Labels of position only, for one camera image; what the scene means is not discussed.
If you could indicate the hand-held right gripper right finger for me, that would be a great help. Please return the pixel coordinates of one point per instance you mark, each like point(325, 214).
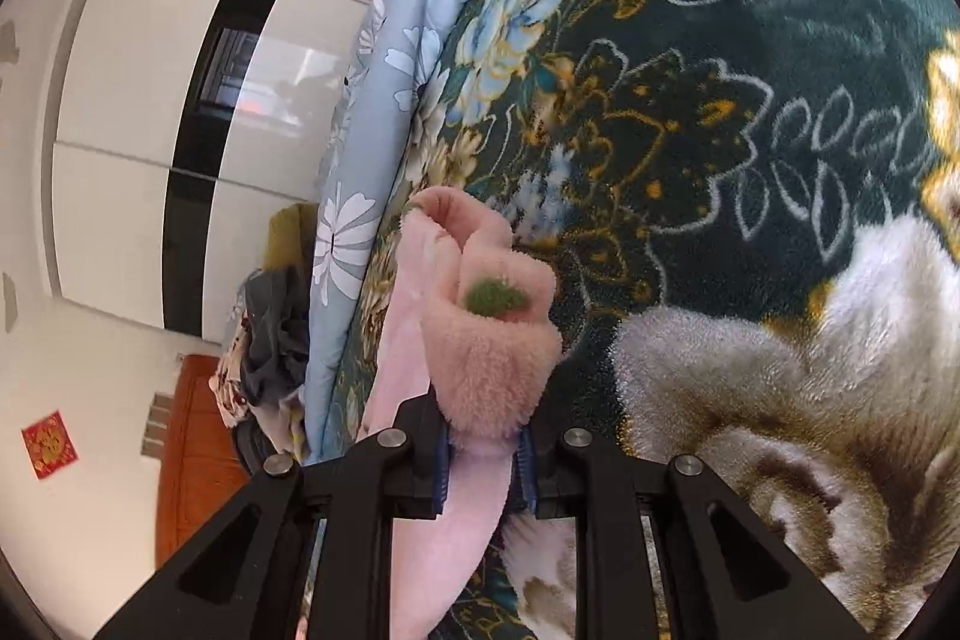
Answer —
point(527, 467)

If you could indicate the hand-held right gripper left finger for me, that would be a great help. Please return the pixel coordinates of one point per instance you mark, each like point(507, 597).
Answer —
point(442, 467)

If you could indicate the pink fleece garment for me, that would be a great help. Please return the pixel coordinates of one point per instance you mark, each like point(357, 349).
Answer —
point(487, 370)

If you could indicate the grey yellow garment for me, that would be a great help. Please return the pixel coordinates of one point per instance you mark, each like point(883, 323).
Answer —
point(289, 419)

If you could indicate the dark grey jacket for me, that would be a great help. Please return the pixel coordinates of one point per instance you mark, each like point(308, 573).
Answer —
point(274, 325)

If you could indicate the red white floral cloth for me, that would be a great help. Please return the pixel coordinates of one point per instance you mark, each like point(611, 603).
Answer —
point(229, 385)

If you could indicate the wooden headboard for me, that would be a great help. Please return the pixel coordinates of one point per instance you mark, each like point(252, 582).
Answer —
point(199, 460)

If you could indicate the olive cloth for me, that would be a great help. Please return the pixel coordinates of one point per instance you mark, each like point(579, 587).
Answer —
point(289, 235)

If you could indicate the blue floral plush blanket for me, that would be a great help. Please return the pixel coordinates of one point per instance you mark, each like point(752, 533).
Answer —
point(712, 123)

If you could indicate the light blue daisy quilt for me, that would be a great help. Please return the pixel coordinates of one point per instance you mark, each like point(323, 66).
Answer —
point(420, 25)

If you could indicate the white black wardrobe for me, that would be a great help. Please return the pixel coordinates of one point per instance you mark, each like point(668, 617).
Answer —
point(127, 123)

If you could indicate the red wall decoration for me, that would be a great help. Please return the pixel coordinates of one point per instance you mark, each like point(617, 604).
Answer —
point(49, 445)

